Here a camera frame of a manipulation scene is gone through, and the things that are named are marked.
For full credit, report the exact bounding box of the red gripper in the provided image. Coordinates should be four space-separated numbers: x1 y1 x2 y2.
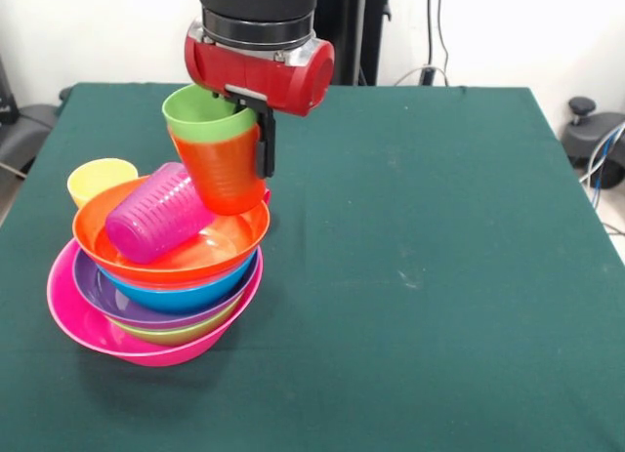
183 20 337 180

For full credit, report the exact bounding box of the orange cup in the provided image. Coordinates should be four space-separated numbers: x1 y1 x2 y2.
168 123 268 217

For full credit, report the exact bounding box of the green cup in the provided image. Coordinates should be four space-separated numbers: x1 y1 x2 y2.
161 84 261 143

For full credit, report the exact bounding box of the orange bowl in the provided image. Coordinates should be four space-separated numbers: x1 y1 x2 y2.
71 176 271 285

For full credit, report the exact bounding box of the purple cup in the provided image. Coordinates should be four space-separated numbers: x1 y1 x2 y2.
104 161 217 266

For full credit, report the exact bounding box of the blue bowl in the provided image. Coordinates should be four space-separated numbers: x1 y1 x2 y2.
100 249 259 315

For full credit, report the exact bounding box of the green bowl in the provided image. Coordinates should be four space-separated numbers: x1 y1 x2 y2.
114 295 243 347

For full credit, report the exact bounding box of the purple bowl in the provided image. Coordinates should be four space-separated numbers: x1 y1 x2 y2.
71 246 260 331

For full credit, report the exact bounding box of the pink bowl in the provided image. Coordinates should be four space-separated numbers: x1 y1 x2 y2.
46 239 265 367

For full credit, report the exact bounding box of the yellow cup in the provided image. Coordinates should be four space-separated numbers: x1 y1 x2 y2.
66 157 140 209

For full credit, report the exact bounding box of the black equipment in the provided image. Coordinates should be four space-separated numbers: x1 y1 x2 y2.
0 56 63 180

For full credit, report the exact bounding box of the dark green tablecloth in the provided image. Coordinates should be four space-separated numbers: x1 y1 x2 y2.
0 82 625 452

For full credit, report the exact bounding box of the black cable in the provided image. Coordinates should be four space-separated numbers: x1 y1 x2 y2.
428 0 437 70
437 0 452 87

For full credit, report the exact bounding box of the grey cable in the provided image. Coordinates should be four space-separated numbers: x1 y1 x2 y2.
579 122 625 185

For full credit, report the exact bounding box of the blue cable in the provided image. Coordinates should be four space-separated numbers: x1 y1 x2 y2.
591 123 619 194

